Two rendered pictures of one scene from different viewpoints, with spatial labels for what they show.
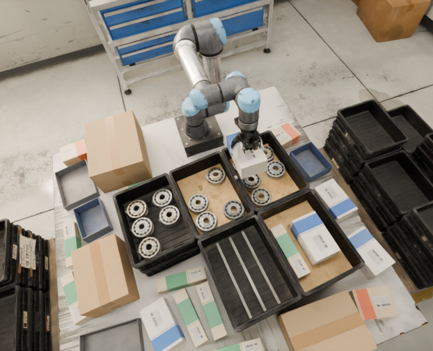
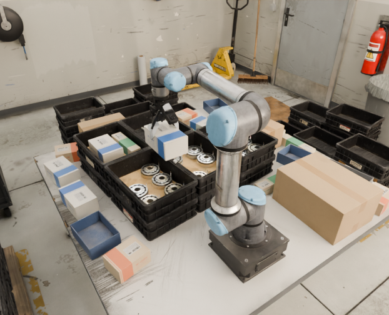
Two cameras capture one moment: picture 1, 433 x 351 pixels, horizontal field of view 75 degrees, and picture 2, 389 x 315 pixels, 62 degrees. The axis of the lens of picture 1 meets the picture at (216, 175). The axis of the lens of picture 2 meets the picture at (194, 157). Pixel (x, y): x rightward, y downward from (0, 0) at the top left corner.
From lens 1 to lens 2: 209 cm
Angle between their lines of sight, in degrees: 85
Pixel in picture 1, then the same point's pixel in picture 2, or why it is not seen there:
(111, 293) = not seen: hidden behind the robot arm
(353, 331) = (89, 125)
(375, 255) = (57, 164)
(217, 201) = (190, 166)
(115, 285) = not seen: hidden behind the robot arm
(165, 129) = (301, 252)
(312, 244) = (108, 140)
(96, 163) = (321, 160)
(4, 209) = not seen: outside the picture
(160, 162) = (276, 213)
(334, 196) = (77, 194)
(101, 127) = (357, 189)
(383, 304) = (62, 148)
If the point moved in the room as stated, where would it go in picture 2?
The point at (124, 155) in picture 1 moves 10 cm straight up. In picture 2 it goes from (301, 169) to (304, 153)
